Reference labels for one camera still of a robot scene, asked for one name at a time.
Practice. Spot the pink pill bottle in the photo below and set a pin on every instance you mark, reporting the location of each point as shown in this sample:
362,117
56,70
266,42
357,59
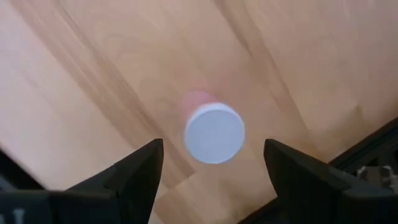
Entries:
214,133

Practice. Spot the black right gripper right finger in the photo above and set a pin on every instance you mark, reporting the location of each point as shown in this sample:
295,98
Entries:
298,186

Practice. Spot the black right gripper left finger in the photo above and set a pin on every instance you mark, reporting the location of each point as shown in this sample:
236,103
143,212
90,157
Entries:
140,180

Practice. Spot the black aluminium table frame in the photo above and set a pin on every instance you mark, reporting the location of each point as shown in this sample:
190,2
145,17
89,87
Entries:
382,146

